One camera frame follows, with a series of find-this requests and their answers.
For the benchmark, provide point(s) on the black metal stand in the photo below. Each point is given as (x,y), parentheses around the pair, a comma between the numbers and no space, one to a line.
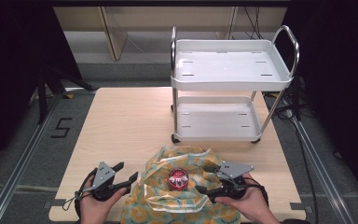
(42,96)

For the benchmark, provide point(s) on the red round can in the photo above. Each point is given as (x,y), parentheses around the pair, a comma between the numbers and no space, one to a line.
(178,179)

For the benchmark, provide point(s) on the white two-tier cart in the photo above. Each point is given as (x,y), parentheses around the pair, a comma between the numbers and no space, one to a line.
(227,65)

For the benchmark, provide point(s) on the metal floor rail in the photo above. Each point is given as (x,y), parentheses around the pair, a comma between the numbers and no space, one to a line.
(21,161)
(323,171)

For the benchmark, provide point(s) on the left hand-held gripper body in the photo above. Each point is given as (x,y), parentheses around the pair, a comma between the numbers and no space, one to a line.
(103,175)

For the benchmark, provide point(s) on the person's right hand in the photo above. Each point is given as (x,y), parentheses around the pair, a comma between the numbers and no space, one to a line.
(254,203)

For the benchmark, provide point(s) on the person's left hand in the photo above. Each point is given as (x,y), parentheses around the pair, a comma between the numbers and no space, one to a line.
(94,210)

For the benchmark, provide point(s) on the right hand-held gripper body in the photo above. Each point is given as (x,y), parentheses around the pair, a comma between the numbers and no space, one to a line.
(233,170)

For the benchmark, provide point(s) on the wooden furniture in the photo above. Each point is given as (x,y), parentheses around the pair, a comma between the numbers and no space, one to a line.
(115,34)

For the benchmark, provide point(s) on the yellow floral shopping bag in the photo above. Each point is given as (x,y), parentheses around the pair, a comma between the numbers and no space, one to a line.
(167,208)

